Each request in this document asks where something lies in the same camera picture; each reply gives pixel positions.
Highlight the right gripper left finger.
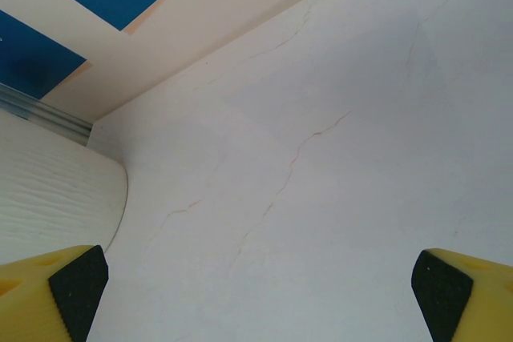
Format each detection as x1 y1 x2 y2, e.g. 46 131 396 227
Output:
0 244 110 342

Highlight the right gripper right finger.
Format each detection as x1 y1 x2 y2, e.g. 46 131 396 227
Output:
411 248 513 342

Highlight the cream plastic waste bin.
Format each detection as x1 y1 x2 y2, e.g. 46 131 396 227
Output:
0 111 129 269

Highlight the aluminium table side rail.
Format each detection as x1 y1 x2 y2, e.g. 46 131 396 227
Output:
0 82 94 146

